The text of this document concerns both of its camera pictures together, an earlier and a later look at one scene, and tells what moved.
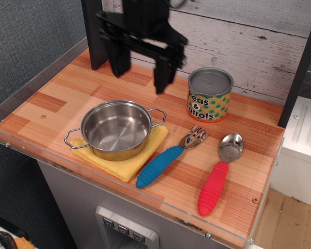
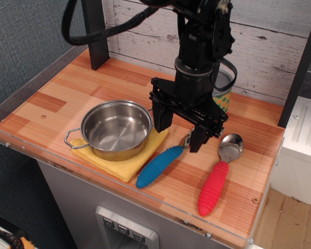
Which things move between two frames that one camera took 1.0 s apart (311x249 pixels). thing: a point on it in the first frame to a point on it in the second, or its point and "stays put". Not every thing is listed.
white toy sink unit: (297, 170) stays put
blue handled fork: (194, 138) stays put
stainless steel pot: (115, 130) stays put
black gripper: (143, 30) to (189, 97)
